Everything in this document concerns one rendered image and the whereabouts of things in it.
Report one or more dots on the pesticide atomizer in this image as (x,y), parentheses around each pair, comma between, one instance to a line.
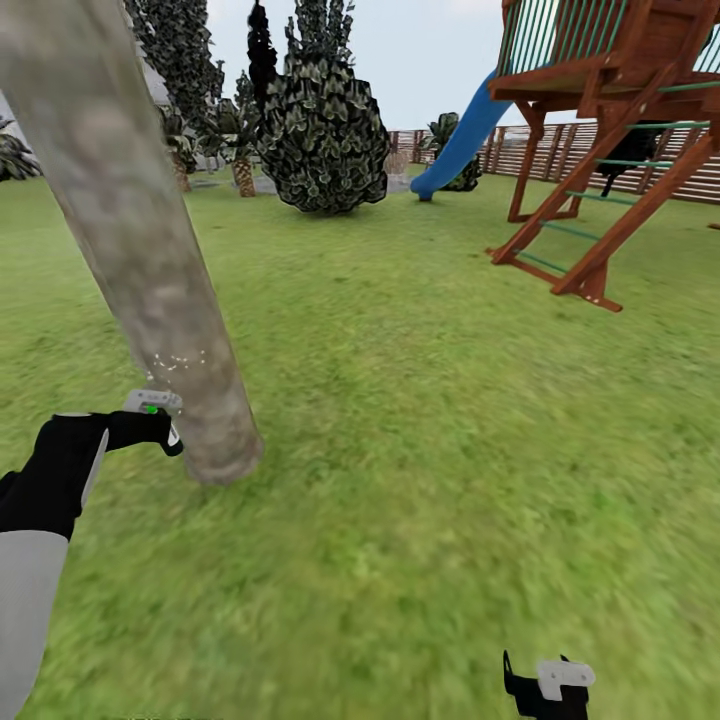
(173,446)

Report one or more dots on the garden chair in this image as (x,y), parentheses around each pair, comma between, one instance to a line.
(397,162)

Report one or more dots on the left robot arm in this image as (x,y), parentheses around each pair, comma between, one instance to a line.
(37,510)

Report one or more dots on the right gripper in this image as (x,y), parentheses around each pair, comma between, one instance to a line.
(531,703)

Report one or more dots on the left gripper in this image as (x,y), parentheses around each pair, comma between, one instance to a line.
(146,427)

